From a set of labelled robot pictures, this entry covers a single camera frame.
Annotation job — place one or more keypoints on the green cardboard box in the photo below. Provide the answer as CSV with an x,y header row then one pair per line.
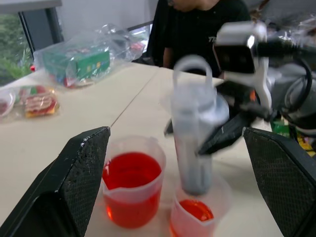
x,y
86,64

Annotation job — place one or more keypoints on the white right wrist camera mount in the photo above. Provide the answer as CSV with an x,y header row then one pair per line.
x,y
259,32

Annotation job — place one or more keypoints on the red snack packet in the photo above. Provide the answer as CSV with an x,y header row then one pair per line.
x,y
40,103

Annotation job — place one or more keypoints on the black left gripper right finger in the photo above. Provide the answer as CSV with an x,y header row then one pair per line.
x,y
284,177

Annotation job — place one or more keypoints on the large clear measuring cup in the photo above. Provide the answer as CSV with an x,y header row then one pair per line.
x,y
133,187

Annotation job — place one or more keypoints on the small clear plastic cup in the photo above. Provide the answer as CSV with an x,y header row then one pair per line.
x,y
192,217

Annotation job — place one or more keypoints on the clear plastic bag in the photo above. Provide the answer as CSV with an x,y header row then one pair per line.
x,y
79,49

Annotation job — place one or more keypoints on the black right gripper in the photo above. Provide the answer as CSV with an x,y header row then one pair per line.
x,y
240,98

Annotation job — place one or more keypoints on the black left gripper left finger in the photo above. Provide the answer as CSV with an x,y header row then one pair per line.
x,y
56,182

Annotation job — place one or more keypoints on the small clear plastic bowl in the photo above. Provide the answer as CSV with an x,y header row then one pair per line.
x,y
6,103

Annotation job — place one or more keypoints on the dark window frame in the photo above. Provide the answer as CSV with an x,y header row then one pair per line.
x,y
40,27

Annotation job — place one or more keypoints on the person in black shirt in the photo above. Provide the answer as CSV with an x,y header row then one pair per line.
x,y
197,27

